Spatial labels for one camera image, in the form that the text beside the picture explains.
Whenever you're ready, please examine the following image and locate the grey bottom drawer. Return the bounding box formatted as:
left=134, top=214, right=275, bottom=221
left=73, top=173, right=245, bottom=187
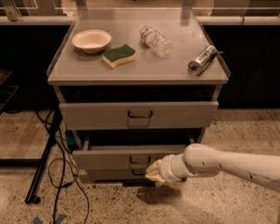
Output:
left=86, top=169, right=151, bottom=182

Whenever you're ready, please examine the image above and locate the black table leg stand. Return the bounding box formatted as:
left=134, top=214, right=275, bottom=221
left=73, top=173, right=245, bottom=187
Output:
left=25, top=109, right=62, bottom=204

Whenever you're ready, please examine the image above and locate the black side table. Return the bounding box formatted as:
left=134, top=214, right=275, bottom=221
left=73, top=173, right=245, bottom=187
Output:
left=0, top=70, right=40, bottom=167

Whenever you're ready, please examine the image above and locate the silver metal can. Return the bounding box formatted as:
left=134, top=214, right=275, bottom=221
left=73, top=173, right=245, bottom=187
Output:
left=188, top=45, right=217, bottom=76

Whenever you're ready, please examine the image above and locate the black floor cable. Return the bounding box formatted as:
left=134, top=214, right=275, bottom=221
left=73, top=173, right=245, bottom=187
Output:
left=35, top=109, right=91, bottom=224

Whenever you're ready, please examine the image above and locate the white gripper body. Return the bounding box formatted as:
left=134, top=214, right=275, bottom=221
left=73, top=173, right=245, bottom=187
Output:
left=159, top=154, right=193, bottom=183

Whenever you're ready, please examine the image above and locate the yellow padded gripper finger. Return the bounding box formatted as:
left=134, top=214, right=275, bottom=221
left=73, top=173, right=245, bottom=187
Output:
left=145, top=160, right=165, bottom=185

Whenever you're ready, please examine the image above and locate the blue tape cross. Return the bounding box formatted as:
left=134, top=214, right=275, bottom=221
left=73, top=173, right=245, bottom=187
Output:
left=32, top=214, right=68, bottom=224

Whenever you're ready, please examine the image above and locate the grey top drawer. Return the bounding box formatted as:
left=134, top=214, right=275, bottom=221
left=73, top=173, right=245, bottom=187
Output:
left=60, top=102, right=218, bottom=130

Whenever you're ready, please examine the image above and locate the green and yellow sponge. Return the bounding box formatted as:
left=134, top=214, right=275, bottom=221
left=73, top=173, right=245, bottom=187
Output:
left=103, top=45, right=136, bottom=68

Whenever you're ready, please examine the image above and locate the grey drawer cabinet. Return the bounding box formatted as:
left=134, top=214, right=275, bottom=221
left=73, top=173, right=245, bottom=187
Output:
left=46, top=8, right=231, bottom=188

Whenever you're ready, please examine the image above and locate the clear plastic water bottle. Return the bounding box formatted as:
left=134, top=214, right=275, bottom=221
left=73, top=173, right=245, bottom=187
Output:
left=139, top=26, right=173, bottom=58

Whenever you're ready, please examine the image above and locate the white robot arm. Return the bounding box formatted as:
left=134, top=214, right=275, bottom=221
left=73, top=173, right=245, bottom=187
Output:
left=146, top=144, right=280, bottom=224

